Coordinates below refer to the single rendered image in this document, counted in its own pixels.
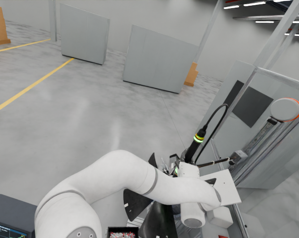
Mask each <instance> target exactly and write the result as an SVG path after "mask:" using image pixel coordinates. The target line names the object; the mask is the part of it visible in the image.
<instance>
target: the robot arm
mask: <svg viewBox="0 0 299 238"><path fill-rule="evenodd" d="M175 164H176V166H177V175H178V177H177V178H172V177H169V176H168V175H166V174H165V173H163V172H162V171H160V170H158V169H157V168H156V167H154V166H152V165H151V164H149V163H147V162H146V161H144V160H142V159H141V158H139V157H137V156H136V155H134V154H133V153H130V152H128V151H125V150H114V151H111V152H109V153H107V154H105V155H104V156H103V157H101V158H100V159H98V160H97V161H95V162H94V163H93V164H91V165H90V166H88V167H87V168H85V169H83V170H81V171H80V172H78V173H76V174H74V175H72V176H70V177H68V178H66V179H64V180H63V181H61V182H60V183H59V184H57V185H56V186H55V187H54V188H53V189H52V190H50V191H49V192H48V193H47V194H46V196H45V197H44V198H43V199H42V200H41V202H40V203H39V204H38V206H37V208H36V211H35V215H34V228H35V238H103V236H102V227H101V223H100V220H99V217H98V215H97V214H96V212H95V211H94V209H93V208H92V207H91V206H90V205H91V204H92V203H94V202H96V201H98V200H100V199H103V198H105V197H107V196H110V195H112V194H114V193H116V192H118V191H119V190H121V189H123V188H127V189H129V190H132V191H134V192H136V193H138V194H141V195H143V196H145V197H148V198H150V199H152V200H155V201H157V202H159V203H162V204H166V205H173V204H180V210H181V222H182V223H183V224H184V225H185V226H187V227H190V228H200V227H202V226H204V224H205V212H207V211H210V210H213V209H216V208H218V207H219V206H220V205H221V202H222V201H221V197H220V194H219V193H218V191H217V190H216V189H215V188H214V187H213V186H211V185H210V184H208V183H207V182H205V181H203V180H201V179H200V176H199V172H200V170H201V169H200V168H199V167H197V166H196V165H195V162H194V161H193V157H192V158H191V160H190V162H189V164H188V163H185V154H184V153H183V154H182V155H181V159H180V160H179V161H175Z"/></svg>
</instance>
